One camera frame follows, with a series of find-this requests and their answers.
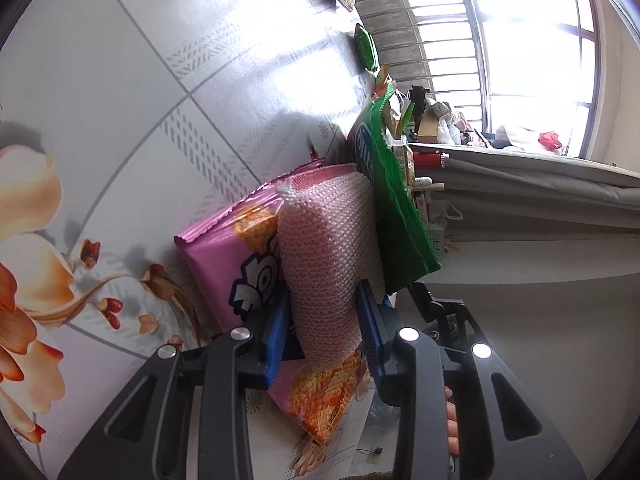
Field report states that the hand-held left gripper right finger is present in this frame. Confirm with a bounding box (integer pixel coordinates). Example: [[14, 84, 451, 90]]
[[355, 280, 588, 480]]

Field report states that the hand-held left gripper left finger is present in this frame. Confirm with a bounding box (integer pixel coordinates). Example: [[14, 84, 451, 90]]
[[57, 300, 293, 480]]

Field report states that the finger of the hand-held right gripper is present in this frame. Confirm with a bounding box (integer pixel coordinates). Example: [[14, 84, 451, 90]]
[[410, 282, 476, 361]]

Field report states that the pink mesh sponge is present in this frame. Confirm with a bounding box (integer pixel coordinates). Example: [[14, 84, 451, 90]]
[[275, 162, 386, 368]]

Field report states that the pink snack packet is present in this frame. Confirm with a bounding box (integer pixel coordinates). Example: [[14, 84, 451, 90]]
[[174, 157, 373, 446]]

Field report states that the large green snack packet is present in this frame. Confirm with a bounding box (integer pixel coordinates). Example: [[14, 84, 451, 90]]
[[347, 82, 441, 296]]

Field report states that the person's right hand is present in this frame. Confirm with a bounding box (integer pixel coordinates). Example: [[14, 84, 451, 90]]
[[445, 385, 461, 456]]

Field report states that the brown cardboard box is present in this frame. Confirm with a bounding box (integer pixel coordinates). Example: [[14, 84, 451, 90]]
[[417, 110, 441, 143]]

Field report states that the white cloth pile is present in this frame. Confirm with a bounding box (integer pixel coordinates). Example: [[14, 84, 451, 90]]
[[492, 125, 541, 151]]

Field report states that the small yellow snack packet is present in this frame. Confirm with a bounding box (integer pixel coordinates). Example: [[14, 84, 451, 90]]
[[372, 64, 398, 103]]

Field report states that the small green packet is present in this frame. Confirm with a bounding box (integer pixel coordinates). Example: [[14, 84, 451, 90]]
[[354, 23, 379, 72]]

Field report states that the window with metal bars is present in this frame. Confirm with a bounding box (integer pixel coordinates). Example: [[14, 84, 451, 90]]
[[390, 0, 640, 161]]

